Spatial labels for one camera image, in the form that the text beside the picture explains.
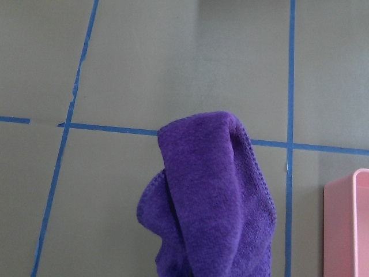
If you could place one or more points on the pink plastic bin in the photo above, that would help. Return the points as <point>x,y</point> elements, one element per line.
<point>345,225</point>

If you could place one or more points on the purple microfiber cloth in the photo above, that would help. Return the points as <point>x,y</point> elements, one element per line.
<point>210,205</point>

